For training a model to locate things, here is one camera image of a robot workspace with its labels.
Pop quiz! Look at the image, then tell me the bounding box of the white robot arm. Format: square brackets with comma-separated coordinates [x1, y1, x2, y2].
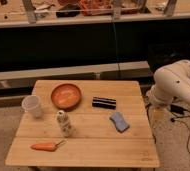
[149, 60, 190, 108]

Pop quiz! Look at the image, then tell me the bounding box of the white patterned bottle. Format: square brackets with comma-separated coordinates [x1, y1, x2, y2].
[57, 110, 73, 137]

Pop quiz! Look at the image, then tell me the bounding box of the black striped block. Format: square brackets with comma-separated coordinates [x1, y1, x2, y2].
[92, 97, 116, 109]

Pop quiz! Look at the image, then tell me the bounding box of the orange plate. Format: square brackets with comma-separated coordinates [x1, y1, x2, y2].
[51, 83, 82, 110]

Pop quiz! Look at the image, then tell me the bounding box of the wooden folding table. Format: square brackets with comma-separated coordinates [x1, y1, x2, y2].
[5, 80, 160, 168]

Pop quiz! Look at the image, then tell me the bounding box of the blue sponge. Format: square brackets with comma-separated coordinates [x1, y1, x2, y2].
[109, 112, 130, 133]

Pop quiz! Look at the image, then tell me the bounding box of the translucent plastic cup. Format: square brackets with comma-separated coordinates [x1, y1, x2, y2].
[22, 95, 43, 118]

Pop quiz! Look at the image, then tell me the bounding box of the black box in background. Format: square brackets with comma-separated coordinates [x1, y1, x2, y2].
[147, 41, 190, 72]

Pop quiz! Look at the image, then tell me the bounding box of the orange toy carrot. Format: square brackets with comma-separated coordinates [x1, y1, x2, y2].
[31, 140, 64, 152]

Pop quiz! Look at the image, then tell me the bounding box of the black cable on floor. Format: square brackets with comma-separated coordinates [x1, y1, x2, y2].
[169, 104, 190, 171]

